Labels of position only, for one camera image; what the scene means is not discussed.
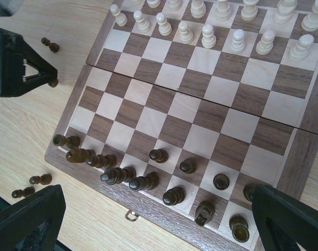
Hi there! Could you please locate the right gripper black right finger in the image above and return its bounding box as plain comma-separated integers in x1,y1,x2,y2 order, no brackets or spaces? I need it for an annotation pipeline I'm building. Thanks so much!
252,184,318,250

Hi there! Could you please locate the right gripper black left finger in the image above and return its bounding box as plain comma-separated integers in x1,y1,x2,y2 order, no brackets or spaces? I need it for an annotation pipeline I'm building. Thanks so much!
0,185,66,250

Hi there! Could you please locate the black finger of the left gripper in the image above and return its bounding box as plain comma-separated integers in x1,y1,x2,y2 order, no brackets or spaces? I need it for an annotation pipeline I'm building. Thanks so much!
0,28,58,97

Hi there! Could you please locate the dark chess piece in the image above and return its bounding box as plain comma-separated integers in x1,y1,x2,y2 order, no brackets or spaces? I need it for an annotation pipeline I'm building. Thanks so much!
29,174,52,185
100,166,136,185
179,158,197,174
66,148,96,163
229,214,250,243
129,172,159,191
11,187,35,199
52,134,80,149
243,183,256,202
41,37,60,53
49,79,58,88
85,154,116,168
149,149,169,163
213,173,230,190
194,201,215,226
162,187,186,206

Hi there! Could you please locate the light chess piece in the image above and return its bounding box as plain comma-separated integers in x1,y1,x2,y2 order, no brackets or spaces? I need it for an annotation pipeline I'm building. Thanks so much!
273,0,297,24
168,0,182,12
241,0,259,21
133,10,151,33
191,0,206,19
178,21,194,44
301,0,318,32
202,24,217,49
288,34,314,61
110,4,127,27
230,29,245,54
146,0,161,8
156,13,172,37
215,0,232,21
256,30,275,55

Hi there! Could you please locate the metal board clasp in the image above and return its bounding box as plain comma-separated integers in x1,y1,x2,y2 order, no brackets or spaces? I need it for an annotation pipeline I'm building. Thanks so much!
125,210,139,222

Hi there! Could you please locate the wooden chess board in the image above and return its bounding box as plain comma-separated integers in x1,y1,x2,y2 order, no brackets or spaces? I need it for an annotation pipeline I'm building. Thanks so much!
45,1,318,250

